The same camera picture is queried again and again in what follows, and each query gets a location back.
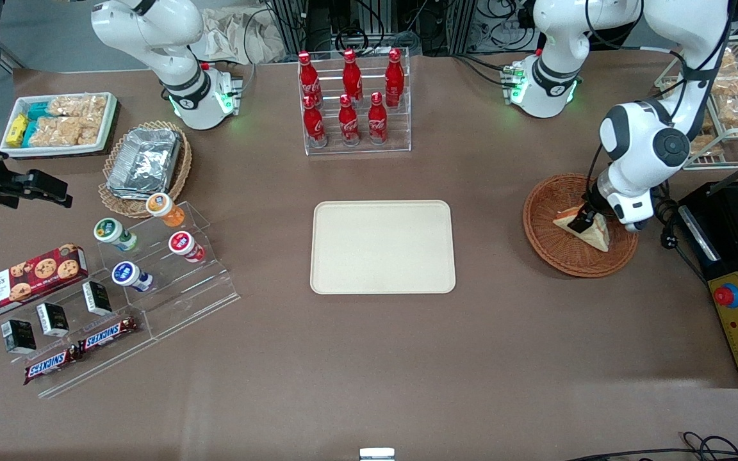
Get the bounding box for clear acrylic bottle rack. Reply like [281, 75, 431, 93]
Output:
[297, 47, 412, 156]

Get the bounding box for small black carton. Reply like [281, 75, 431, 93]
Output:
[82, 280, 113, 316]
[1, 319, 37, 355]
[36, 302, 70, 338]

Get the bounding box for crumpled beige paper bag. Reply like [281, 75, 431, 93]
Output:
[191, 8, 286, 65]

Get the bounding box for red lid yogurt cup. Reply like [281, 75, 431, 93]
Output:
[168, 231, 206, 263]

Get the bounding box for stack of foil trays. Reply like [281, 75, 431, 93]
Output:
[106, 127, 182, 199]

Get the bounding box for clear acrylic snack display step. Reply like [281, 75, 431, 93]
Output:
[0, 275, 158, 399]

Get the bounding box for red Walkers cookie box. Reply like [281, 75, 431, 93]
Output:
[0, 243, 89, 322]

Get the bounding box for orange lid yogurt cup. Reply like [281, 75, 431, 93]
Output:
[145, 193, 186, 228]

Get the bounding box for clear acrylic cup display step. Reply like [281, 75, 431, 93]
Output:
[97, 202, 242, 340]

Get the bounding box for aluminium equipment frame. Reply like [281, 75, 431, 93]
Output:
[268, 0, 475, 57]

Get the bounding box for yellow snack pack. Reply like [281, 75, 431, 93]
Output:
[6, 114, 29, 148]

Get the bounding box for tangled black background cables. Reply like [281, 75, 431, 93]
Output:
[475, 0, 536, 39]

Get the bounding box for black countertop appliance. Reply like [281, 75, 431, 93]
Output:
[676, 147, 738, 286]

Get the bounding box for brown round wicker basket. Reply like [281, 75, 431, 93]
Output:
[523, 174, 639, 278]

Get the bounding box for triangular sandwich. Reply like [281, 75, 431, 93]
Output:
[553, 204, 611, 252]

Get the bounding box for white rectangular snack tray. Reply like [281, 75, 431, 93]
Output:
[0, 92, 119, 158]

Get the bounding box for red cola bottle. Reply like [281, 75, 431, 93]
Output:
[385, 48, 406, 108]
[368, 92, 388, 145]
[338, 94, 361, 147]
[342, 49, 363, 106]
[298, 51, 323, 108]
[302, 95, 328, 149]

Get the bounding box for beige rectangular serving tray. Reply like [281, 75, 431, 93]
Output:
[310, 200, 457, 295]

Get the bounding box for light tan wicker basket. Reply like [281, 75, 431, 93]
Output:
[98, 120, 193, 219]

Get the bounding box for blue lid yogurt cup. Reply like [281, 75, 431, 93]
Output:
[111, 261, 153, 293]

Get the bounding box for green lid yogurt cup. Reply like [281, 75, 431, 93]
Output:
[94, 218, 138, 252]

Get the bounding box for thin black table cable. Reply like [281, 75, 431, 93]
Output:
[564, 432, 738, 461]

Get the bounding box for Snickers chocolate bar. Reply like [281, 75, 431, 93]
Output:
[23, 346, 83, 385]
[78, 316, 140, 353]

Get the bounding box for clear bag of rice crackers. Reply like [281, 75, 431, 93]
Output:
[28, 117, 102, 148]
[47, 95, 108, 118]

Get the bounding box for black power cable with plug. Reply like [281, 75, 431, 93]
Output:
[654, 182, 710, 282]

